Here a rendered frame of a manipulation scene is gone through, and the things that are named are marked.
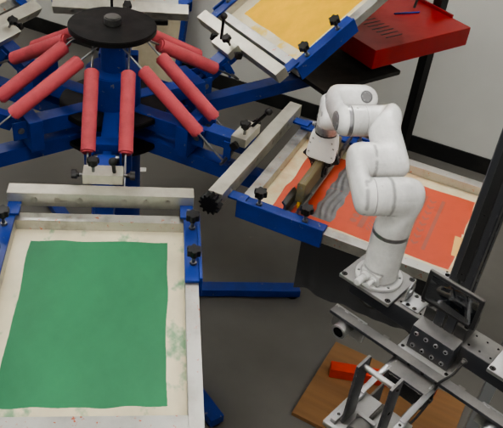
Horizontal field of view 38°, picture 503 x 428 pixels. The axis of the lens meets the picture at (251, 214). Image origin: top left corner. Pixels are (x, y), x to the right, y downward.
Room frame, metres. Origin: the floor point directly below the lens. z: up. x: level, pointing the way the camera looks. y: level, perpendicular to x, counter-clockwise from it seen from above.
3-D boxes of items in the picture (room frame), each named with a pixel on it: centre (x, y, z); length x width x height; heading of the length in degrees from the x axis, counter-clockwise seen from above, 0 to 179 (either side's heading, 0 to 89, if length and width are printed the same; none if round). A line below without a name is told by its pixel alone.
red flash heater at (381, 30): (3.32, -0.53, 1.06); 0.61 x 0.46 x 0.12; 129
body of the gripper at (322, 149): (2.13, -0.21, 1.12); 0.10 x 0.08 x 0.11; 69
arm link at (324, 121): (2.09, -0.21, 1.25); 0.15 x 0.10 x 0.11; 12
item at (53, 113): (2.42, 0.57, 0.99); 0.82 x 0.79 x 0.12; 69
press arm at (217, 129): (2.25, 0.11, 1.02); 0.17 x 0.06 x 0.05; 69
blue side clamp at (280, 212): (1.87, -0.10, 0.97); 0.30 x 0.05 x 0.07; 69
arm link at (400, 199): (1.48, -0.35, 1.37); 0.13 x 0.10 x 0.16; 102
